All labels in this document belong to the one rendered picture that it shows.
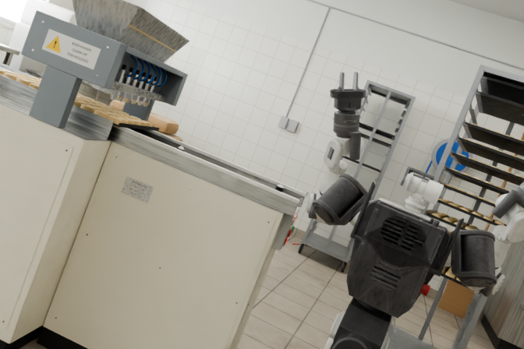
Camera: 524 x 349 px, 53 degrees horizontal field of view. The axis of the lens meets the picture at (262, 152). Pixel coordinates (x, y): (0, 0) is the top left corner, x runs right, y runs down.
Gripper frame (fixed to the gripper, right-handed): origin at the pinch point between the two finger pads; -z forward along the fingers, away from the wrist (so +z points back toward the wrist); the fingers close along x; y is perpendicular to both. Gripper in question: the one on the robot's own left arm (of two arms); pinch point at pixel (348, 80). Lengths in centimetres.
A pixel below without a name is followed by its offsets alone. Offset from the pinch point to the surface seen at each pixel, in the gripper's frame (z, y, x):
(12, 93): 8, -35, -118
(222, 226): 51, -1, -43
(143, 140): 24, -19, -70
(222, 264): 64, 3, -44
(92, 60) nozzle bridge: -6, -11, -85
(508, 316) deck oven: 225, -175, 212
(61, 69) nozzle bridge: -3, -14, -96
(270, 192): 38.9, 0.6, -26.4
